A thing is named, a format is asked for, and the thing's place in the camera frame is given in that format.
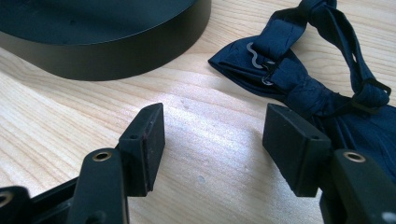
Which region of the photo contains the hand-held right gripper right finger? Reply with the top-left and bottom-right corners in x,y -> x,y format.
262,103 -> 396,224

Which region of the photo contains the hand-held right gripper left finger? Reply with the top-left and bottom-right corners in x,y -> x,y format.
65,103 -> 166,224

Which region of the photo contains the navy blue bow tie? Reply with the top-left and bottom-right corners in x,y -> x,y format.
207,0 -> 396,185

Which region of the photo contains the round black box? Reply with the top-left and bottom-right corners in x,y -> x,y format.
0,0 -> 213,82

